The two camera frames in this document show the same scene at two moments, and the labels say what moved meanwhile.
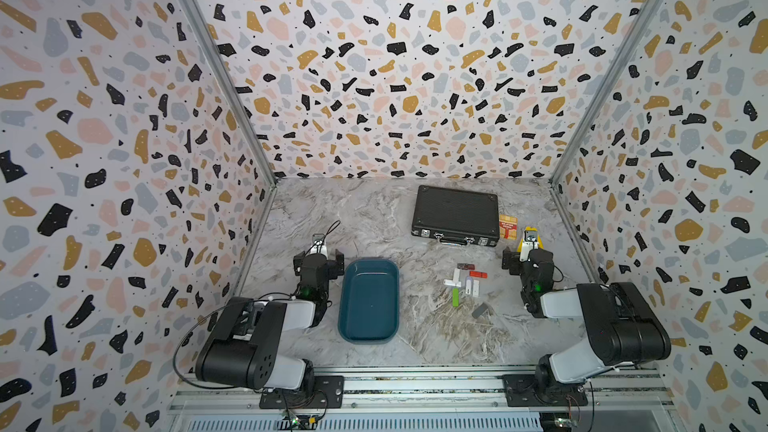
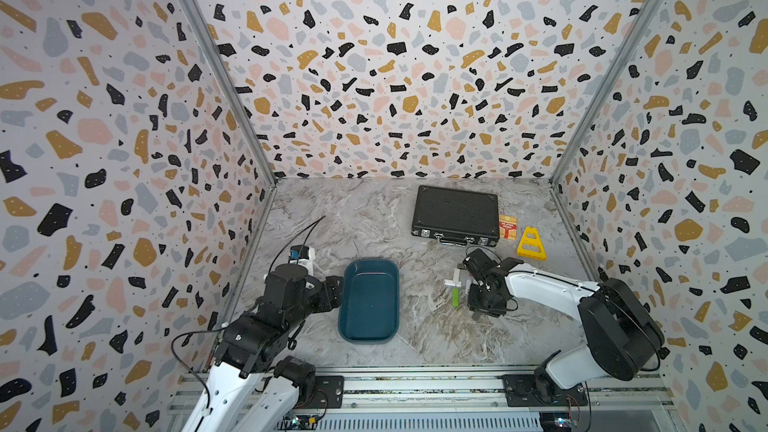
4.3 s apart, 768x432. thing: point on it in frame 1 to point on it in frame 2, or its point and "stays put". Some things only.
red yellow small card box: (508, 226) stays put
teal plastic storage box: (369, 300) stays put
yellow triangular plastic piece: (540, 241) stays put
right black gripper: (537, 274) to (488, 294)
